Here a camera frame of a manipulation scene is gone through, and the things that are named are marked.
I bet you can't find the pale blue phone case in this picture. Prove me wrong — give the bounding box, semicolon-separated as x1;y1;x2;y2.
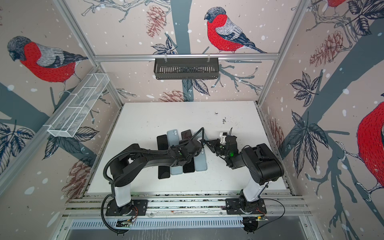
167;130;180;147
194;150;208;172
195;131;208;141

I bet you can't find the pale green phone case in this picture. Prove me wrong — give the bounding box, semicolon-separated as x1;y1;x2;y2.
171;166;183;175

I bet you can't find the phone with black screen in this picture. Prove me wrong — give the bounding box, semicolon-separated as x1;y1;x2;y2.
158;166;171;180

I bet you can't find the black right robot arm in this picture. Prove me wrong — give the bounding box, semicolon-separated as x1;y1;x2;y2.
204;133;285;213

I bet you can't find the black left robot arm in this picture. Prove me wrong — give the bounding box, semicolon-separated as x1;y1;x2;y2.
101;127;206;235

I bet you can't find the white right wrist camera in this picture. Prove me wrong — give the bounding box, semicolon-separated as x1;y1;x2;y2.
220;132;228;145

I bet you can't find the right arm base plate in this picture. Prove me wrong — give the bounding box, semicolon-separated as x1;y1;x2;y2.
223;197;267;215

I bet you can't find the black wall basket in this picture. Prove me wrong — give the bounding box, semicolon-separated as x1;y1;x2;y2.
154;58;220;80

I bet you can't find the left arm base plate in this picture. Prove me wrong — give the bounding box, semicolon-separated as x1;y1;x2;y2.
106;199;149;217

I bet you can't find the white wire mesh basket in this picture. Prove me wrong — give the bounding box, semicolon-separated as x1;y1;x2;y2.
48;73;110;138

